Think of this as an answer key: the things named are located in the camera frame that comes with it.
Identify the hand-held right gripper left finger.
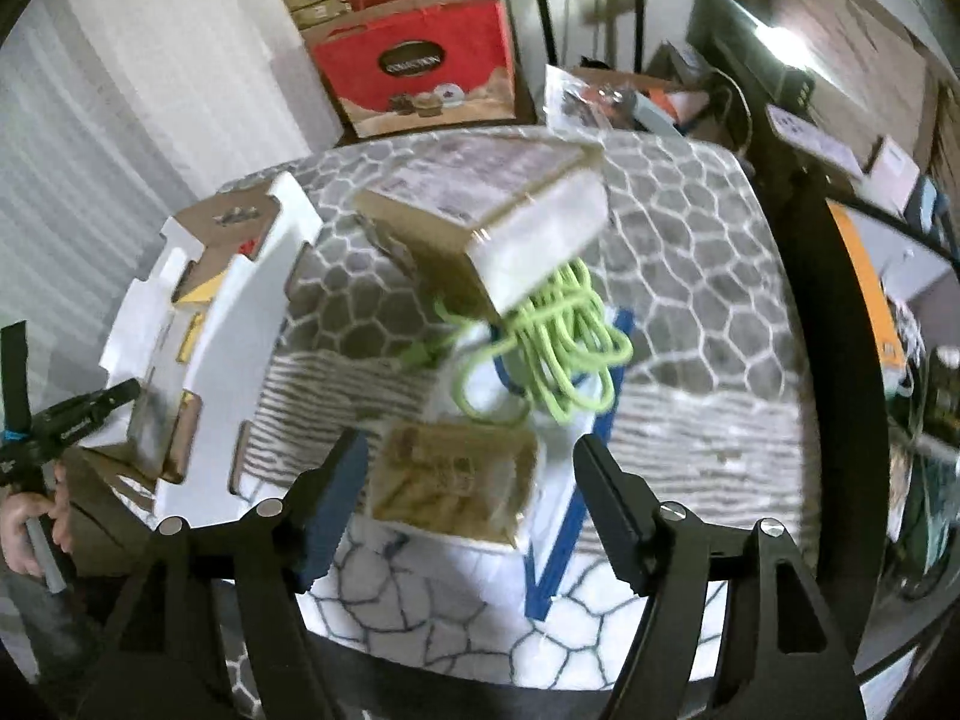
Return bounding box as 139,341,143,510
75,431,372,720

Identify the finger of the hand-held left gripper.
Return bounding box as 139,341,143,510
30,379,142,437
0,321,32,445

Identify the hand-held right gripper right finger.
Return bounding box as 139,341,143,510
571,435,863,720

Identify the grey bag with blue handles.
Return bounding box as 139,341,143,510
420,307,638,620

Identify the small gold tissue pack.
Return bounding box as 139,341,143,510
367,421,542,552

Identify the white cardboard box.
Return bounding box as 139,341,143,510
64,171,323,533

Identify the green cable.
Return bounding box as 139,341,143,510
405,259,635,425

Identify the large gold tissue pack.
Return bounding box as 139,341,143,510
352,139,610,316

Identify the person's left hand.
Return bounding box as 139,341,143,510
0,461,76,578

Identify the white curtain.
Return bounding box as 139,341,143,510
0,0,331,406

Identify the white and orange box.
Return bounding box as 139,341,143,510
829,199,960,391

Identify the dark foil packet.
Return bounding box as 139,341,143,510
926,345,960,421

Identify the clear plastic bag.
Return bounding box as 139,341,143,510
544,64,623,140

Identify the brown cardboard box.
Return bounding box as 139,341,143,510
570,67,713,140

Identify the lilac smartphone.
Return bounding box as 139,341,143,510
766,105,863,173

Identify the blue plastic object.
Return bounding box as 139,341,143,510
911,180,950,241

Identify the small pink box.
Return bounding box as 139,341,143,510
870,135,923,203

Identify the red Collection gift box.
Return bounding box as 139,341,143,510
311,0,518,140

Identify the small black lit device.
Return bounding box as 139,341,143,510
750,15,818,102

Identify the brown sofa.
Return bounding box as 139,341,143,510
690,0,960,241

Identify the white cable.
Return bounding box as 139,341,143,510
705,67,751,151

